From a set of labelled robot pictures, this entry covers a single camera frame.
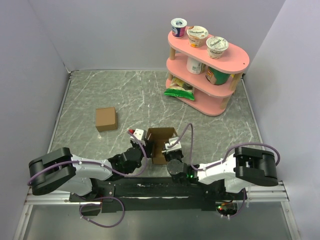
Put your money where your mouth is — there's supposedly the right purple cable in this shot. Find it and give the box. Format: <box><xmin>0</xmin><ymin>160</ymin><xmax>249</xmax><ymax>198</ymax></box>
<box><xmin>167</xmin><ymin>122</ymin><xmax>281</xmax><ymax>218</ymax></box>

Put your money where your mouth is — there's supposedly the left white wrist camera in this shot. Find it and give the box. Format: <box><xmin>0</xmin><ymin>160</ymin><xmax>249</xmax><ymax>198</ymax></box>
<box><xmin>128</xmin><ymin>128</ymin><xmax>147</xmax><ymax>146</ymax></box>

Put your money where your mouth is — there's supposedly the small folded cardboard box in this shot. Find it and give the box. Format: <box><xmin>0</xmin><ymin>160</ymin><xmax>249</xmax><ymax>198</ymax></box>
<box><xmin>95</xmin><ymin>107</ymin><xmax>118</xmax><ymax>132</ymax></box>

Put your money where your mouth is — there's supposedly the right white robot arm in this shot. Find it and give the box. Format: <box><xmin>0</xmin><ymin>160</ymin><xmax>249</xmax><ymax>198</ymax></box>
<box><xmin>161</xmin><ymin>143</ymin><xmax>280</xmax><ymax>200</ymax></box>

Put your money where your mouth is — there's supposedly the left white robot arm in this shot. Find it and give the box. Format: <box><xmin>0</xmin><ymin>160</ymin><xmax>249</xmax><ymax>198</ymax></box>
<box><xmin>28</xmin><ymin>140</ymin><xmax>154</xmax><ymax>201</ymax></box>

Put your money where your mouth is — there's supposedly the white blue yogurt cup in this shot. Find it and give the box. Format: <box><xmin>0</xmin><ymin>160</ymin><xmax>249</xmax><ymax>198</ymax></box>
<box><xmin>171</xmin><ymin>17</ymin><xmax>187</xmax><ymax>38</ymax></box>

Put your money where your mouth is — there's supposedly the Chobani white yogurt cup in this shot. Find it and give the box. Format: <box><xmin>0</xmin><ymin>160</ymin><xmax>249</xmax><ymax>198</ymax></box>
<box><xmin>206</xmin><ymin>36</ymin><xmax>229</xmax><ymax>59</ymax></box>

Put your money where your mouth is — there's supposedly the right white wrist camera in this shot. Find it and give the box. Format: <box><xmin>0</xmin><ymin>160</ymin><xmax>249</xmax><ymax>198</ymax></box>
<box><xmin>164</xmin><ymin>136</ymin><xmax>182</xmax><ymax>152</ymax></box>

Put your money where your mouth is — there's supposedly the purple cable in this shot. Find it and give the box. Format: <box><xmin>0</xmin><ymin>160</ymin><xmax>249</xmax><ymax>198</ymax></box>
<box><xmin>26</xmin><ymin>131</ymin><xmax>149</xmax><ymax>228</ymax></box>
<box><xmin>167</xmin><ymin>122</ymin><xmax>281</xmax><ymax>218</ymax></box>

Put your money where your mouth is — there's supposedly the white container middle shelf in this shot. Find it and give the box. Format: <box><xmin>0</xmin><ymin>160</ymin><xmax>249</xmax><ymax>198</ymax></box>
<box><xmin>186</xmin><ymin>57</ymin><xmax>206</xmax><ymax>75</ymax></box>

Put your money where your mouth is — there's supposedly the green can middle shelf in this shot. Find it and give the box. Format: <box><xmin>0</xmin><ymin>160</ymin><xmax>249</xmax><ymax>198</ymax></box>
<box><xmin>205</xmin><ymin>66</ymin><xmax>230</xmax><ymax>86</ymax></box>

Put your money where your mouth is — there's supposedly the pink three-tier shelf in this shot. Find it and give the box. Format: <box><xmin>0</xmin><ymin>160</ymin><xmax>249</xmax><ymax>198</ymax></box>
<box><xmin>165</xmin><ymin>33</ymin><xmax>250</xmax><ymax>116</ymax></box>

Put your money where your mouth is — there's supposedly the Chobani peach yogurt cup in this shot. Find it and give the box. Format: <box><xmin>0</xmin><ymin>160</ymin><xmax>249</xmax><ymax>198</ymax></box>
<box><xmin>186</xmin><ymin>25</ymin><xmax>209</xmax><ymax>48</ymax></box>

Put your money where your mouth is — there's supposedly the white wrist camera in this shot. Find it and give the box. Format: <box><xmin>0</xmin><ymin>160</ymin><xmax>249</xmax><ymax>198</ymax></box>
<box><xmin>128</xmin><ymin>128</ymin><xmax>147</xmax><ymax>146</ymax></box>
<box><xmin>164</xmin><ymin>136</ymin><xmax>182</xmax><ymax>152</ymax></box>

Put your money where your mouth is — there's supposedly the green snack bag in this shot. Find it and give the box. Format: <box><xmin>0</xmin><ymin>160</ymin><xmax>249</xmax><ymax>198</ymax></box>
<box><xmin>164</xmin><ymin>77</ymin><xmax>195</xmax><ymax>101</ymax></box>

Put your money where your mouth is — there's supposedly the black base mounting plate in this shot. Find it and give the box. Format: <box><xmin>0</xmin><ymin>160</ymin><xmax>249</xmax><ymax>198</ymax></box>
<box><xmin>69</xmin><ymin>177</ymin><xmax>248</xmax><ymax>213</ymax></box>

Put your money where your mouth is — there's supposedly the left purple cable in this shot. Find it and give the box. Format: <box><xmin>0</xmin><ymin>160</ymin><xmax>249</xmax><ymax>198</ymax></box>
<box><xmin>26</xmin><ymin>131</ymin><xmax>149</xmax><ymax>228</ymax></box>

